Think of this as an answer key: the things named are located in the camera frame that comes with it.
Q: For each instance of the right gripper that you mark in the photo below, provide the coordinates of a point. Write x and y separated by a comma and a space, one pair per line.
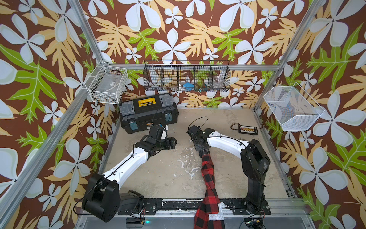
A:
196, 147

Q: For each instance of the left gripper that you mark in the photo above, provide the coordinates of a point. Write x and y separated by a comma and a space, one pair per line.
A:
170, 143

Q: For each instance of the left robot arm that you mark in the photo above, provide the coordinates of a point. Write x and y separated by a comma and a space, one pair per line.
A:
103, 198

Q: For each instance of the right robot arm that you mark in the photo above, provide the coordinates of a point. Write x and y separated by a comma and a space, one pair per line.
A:
255, 161

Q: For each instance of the red plaid sleeve forearm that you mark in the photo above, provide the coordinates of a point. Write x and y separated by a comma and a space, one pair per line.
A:
206, 216

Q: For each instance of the black toolbox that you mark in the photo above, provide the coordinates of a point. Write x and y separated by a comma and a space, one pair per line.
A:
141, 114

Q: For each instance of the small black electronic board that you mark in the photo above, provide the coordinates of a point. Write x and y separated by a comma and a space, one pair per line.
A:
248, 130

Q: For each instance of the black wire basket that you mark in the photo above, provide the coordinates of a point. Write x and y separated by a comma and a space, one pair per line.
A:
186, 76

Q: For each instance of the white wire basket left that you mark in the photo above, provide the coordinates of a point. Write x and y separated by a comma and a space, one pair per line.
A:
106, 83

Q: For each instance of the white wire basket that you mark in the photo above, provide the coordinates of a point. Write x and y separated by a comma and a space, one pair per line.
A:
293, 107
106, 83

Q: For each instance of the white wire basket right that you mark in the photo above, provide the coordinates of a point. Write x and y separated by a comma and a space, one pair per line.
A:
293, 107

